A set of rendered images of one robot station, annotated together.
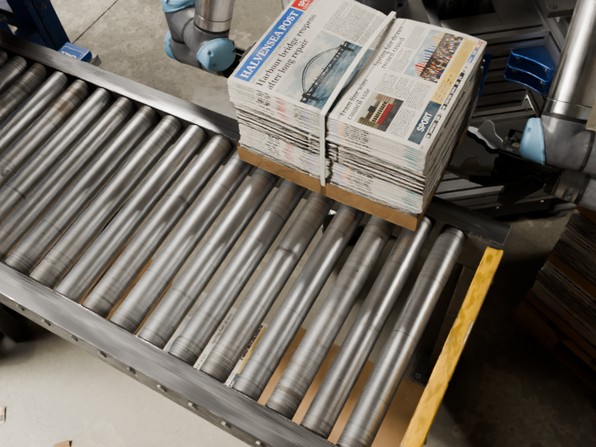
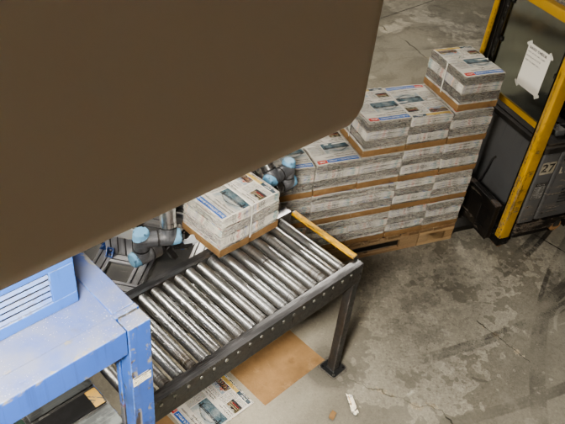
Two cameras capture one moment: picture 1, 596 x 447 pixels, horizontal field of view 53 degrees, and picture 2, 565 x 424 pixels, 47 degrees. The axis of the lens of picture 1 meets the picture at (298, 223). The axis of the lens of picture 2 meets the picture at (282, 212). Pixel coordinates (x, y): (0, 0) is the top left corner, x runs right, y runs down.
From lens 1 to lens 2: 2.59 m
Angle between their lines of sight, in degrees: 55
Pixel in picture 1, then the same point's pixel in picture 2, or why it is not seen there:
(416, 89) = (253, 184)
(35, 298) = (252, 333)
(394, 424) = (289, 338)
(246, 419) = (326, 285)
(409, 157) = (275, 198)
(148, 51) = not seen: outside the picture
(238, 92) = (224, 223)
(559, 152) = (279, 177)
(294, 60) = (223, 204)
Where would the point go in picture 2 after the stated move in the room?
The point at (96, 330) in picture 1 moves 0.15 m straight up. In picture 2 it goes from (276, 316) to (279, 293)
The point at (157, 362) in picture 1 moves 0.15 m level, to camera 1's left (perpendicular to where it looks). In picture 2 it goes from (296, 302) to (290, 327)
